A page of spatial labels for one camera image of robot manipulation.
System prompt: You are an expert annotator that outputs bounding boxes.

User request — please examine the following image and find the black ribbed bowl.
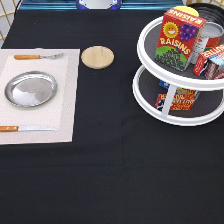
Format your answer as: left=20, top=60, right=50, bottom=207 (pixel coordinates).
left=190, top=3, right=224, bottom=28

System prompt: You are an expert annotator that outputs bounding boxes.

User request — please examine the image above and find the white two-tier lazy Susan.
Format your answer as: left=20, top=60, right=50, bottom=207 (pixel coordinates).
left=132, top=17, right=224, bottom=126

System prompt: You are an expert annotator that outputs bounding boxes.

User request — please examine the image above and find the round silver metal plate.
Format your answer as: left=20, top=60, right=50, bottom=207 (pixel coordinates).
left=4, top=71, right=57, bottom=108

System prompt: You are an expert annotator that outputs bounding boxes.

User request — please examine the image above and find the beige woven placemat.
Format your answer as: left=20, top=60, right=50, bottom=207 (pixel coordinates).
left=0, top=48, right=80, bottom=145

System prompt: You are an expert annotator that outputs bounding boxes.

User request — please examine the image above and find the round wooden coaster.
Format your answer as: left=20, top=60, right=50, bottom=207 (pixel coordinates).
left=81, top=46, right=114, bottom=69

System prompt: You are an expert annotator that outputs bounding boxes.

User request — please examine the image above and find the red box lower shelf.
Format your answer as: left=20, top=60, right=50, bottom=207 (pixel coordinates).
left=155, top=87, right=200, bottom=111

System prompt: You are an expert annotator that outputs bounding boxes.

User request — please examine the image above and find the red raisins box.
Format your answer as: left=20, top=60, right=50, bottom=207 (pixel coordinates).
left=155, top=8, right=206, bottom=71

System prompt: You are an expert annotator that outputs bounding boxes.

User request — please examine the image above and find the red butter box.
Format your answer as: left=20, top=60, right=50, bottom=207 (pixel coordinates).
left=193, top=44, right=224, bottom=80

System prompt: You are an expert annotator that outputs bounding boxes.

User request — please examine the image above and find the yellow green cylindrical can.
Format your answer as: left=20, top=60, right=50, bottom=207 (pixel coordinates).
left=175, top=6, right=199, bottom=17

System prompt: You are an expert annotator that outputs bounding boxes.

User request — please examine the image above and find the wooden handled knife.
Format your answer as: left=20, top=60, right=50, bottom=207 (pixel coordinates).
left=0, top=126, right=57, bottom=132

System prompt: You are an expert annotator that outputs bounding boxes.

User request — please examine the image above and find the wooden handled fork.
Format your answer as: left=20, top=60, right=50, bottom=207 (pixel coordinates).
left=14, top=53, right=64, bottom=60

